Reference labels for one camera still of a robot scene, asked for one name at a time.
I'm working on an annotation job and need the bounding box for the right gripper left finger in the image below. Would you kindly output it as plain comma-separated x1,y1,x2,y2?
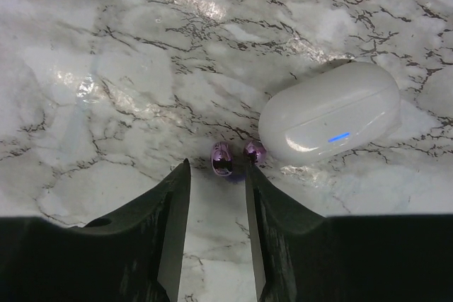
1,161,191,301

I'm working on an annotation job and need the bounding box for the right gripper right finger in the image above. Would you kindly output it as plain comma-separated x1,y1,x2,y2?
246,165,452,301

